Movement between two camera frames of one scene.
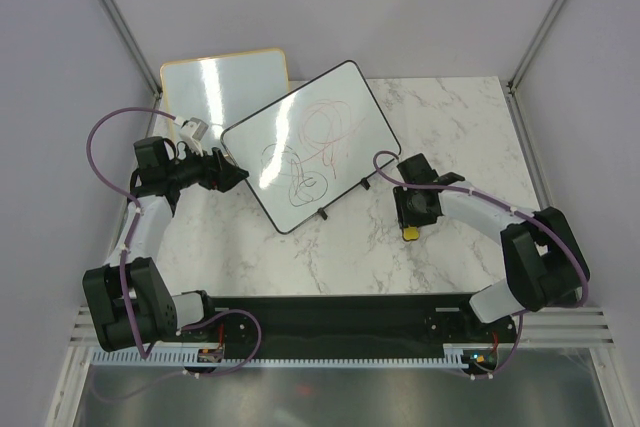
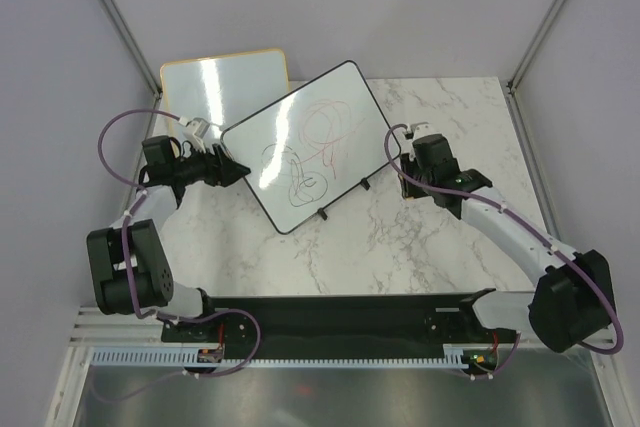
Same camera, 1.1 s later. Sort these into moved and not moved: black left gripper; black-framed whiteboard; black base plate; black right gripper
Moved: black right gripper
Not moved: black left gripper; black-framed whiteboard; black base plate
